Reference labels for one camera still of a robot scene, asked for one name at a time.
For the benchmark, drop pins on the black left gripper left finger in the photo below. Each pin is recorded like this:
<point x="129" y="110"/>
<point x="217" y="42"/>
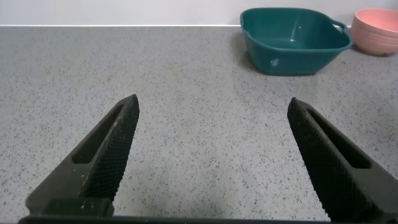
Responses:
<point x="102" y="155"/>

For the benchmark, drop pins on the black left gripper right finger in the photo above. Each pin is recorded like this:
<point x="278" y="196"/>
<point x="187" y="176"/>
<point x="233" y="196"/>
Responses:
<point x="335" y="168"/>

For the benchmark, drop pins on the pink ribbed bowl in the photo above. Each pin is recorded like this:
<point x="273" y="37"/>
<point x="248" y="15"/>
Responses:
<point x="374" y="34"/>

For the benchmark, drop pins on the teal square plastic basin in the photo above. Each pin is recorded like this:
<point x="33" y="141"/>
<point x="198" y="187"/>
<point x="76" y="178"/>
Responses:
<point x="295" y="59"/>

